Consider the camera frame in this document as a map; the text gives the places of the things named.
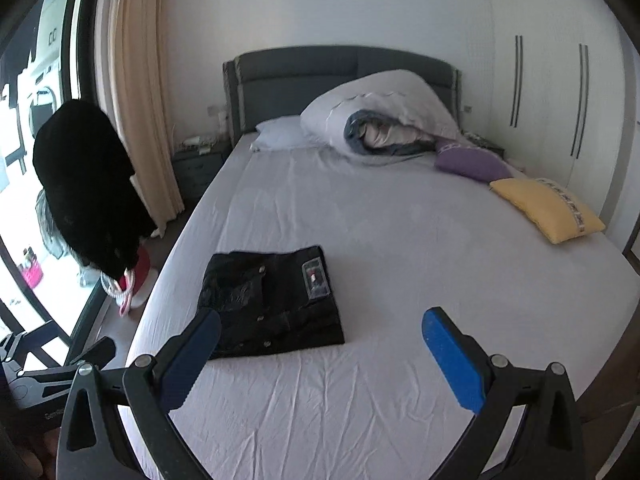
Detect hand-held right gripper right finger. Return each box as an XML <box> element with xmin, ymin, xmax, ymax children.
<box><xmin>421</xmin><ymin>306</ymin><xmax>586</xmax><ymax>480</ymax></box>

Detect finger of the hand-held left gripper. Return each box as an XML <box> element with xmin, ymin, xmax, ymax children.
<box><xmin>0</xmin><ymin>321</ymin><xmax>67</xmax><ymax>376</ymax></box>
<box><xmin>62</xmin><ymin>336</ymin><xmax>117</xmax><ymax>368</ymax></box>

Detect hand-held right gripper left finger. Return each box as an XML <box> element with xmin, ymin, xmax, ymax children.
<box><xmin>59</xmin><ymin>307</ymin><xmax>223</xmax><ymax>480</ymax></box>

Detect black pants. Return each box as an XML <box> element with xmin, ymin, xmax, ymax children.
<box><xmin>196</xmin><ymin>245</ymin><xmax>346</xmax><ymax>361</ymax></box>

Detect pink laundry basket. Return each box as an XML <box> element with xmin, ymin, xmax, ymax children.
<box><xmin>100</xmin><ymin>247</ymin><xmax>153</xmax><ymax>318</ymax></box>

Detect grey hanging cloth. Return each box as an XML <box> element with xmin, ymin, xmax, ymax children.
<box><xmin>35</xmin><ymin>190</ymin><xmax>68</xmax><ymax>261</ymax></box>

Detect bed with white sheet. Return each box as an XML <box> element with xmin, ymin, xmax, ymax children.
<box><xmin>117</xmin><ymin>130</ymin><xmax>633</xmax><ymax>480</ymax></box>

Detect black hanging garment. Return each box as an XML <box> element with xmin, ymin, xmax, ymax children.
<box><xmin>32</xmin><ymin>100</ymin><xmax>153</xmax><ymax>281</ymax></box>

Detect yellow pillow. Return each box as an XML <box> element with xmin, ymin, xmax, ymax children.
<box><xmin>489</xmin><ymin>177</ymin><xmax>607</xmax><ymax>245</ymax></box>

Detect grey nightstand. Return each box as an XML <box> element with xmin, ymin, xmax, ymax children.
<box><xmin>462</xmin><ymin>130</ymin><xmax>506</xmax><ymax>158</ymax></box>
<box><xmin>171</xmin><ymin>147</ymin><xmax>233</xmax><ymax>206</ymax></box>

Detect purple pillow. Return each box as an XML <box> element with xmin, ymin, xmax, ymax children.
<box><xmin>434</xmin><ymin>141</ymin><xmax>513</xmax><ymax>183</ymax></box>

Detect white pillow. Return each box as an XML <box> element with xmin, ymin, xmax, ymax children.
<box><xmin>249</xmin><ymin>116</ymin><xmax>321</xmax><ymax>153</ymax></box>

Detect beige curtain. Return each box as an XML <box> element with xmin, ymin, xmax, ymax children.
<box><xmin>107</xmin><ymin>0</ymin><xmax>186</xmax><ymax>226</ymax></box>

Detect white rolled duvet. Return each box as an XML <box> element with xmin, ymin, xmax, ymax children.
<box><xmin>300</xmin><ymin>70</ymin><xmax>463</xmax><ymax>158</ymax></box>

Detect white wardrobe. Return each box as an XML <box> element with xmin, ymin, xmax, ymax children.
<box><xmin>487</xmin><ymin>0</ymin><xmax>640</xmax><ymax>256</ymax></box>

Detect glass sliding door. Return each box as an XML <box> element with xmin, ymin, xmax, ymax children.
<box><xmin>0</xmin><ymin>0</ymin><xmax>113</xmax><ymax>356</ymax></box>

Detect grey bed headboard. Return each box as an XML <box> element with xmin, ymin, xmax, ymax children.
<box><xmin>222</xmin><ymin>45</ymin><xmax>463</xmax><ymax>148</ymax></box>

